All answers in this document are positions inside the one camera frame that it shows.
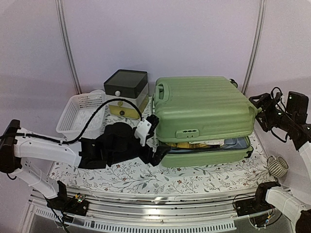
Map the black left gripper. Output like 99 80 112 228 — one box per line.
108 138 172 166

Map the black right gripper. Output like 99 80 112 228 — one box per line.
249 92 296 132

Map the green hard-shell suitcase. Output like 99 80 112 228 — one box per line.
153 76 258 167

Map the drawer cabinet with dark top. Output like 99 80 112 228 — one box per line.
104 69 149 119

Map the white plastic mesh basket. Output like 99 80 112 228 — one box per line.
56 90 105 140

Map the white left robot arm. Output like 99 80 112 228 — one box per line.
0 115 171 216

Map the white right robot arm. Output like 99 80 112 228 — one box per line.
232 91 311 233

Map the yellow plaid garment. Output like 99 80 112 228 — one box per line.
166 142 208 150

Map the floral white tablecloth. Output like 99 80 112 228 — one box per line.
46 96 273 196

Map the aluminium front rail frame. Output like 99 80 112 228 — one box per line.
19 184 302 233

